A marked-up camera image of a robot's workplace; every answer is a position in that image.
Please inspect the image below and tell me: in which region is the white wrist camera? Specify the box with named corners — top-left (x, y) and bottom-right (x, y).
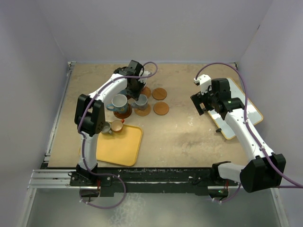
top-left (139, 70), bottom-right (152, 85)
top-left (194, 74), bottom-right (212, 95)

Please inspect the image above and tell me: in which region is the dark brown wooden coaster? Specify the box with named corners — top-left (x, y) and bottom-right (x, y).
top-left (114, 104), bottom-right (132, 119)

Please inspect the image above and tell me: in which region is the whiteboard with yellow frame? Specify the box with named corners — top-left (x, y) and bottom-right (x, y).
top-left (208, 78), bottom-right (263, 140)

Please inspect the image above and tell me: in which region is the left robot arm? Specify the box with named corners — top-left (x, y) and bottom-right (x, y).
top-left (74, 60), bottom-right (147, 185)

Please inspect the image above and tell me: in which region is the grey mug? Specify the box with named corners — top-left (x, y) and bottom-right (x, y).
top-left (131, 94), bottom-right (148, 110)

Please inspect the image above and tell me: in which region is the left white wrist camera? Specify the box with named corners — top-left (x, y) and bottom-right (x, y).
top-left (139, 70), bottom-right (152, 85)

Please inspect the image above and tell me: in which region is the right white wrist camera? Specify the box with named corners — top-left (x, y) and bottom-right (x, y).
top-left (194, 74), bottom-right (212, 95)

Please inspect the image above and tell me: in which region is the small olive grey cup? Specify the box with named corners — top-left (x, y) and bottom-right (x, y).
top-left (101, 122), bottom-right (112, 135)

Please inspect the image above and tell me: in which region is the yellow plastic tray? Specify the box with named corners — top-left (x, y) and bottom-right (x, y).
top-left (78, 124), bottom-right (143, 170)

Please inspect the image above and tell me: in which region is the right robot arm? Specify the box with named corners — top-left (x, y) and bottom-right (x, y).
top-left (191, 75), bottom-right (286, 193)

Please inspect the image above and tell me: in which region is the orange wooden coaster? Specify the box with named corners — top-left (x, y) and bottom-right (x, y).
top-left (153, 102), bottom-right (169, 115)
top-left (152, 87), bottom-right (167, 100)

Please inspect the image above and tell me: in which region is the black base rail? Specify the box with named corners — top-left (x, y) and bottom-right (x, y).
top-left (40, 161), bottom-right (240, 197)

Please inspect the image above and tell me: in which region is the woven light brown coaster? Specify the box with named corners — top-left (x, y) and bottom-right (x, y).
top-left (134, 104), bottom-right (151, 116)
top-left (141, 87), bottom-right (152, 98)

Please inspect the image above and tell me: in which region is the blue floral mug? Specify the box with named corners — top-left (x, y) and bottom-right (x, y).
top-left (106, 94), bottom-right (128, 114)

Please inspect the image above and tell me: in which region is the small brown cup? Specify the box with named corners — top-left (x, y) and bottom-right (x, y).
top-left (111, 119), bottom-right (125, 132)

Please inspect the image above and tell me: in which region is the aluminium frame rail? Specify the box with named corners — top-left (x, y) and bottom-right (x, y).
top-left (27, 169), bottom-right (80, 189)

